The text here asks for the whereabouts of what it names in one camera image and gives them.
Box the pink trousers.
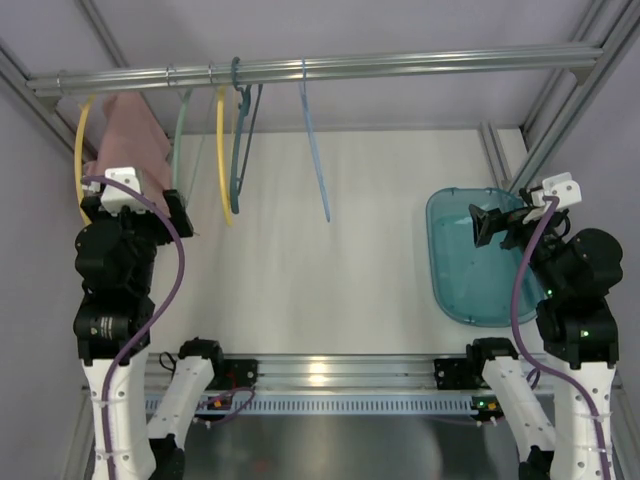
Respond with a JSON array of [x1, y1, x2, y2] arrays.
[[81, 93, 175, 214]]

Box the yellow hanger with trousers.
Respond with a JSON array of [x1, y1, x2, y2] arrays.
[[73, 95, 95, 226]]

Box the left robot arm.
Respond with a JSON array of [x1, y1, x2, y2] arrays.
[[73, 190, 224, 479]]

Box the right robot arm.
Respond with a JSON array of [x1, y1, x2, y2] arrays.
[[466, 187, 623, 479]]

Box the dark teal hanger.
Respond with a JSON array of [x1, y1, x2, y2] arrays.
[[230, 57, 263, 215]]

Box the green hanger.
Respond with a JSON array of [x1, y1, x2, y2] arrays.
[[171, 86, 195, 192]]

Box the light blue hanger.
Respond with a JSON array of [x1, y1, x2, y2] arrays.
[[298, 58, 331, 223]]

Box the teal transparent plastic bin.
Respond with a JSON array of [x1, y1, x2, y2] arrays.
[[425, 187, 524, 328]]

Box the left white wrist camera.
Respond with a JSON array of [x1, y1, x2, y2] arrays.
[[101, 167, 146, 216]]

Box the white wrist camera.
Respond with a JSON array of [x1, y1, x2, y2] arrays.
[[101, 167, 146, 216], [530, 172, 582, 209]]

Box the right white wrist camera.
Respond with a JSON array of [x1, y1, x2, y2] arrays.
[[530, 172, 582, 209]]

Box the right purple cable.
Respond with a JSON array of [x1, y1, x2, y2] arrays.
[[510, 195, 616, 480]]

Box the aluminium hanging rail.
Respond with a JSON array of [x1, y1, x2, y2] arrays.
[[26, 42, 604, 98]]

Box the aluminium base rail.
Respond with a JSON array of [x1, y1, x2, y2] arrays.
[[81, 352, 624, 394]]

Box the aluminium frame post left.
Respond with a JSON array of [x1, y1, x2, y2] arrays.
[[1, 1, 128, 154]]

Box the aluminium frame post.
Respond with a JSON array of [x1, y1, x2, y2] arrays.
[[1, 1, 128, 154], [504, 1, 639, 193]]

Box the slotted grey cable duct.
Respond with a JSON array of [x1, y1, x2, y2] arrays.
[[141, 396, 481, 416]]

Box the aluminium frame post right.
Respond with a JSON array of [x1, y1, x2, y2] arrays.
[[504, 1, 639, 193]]

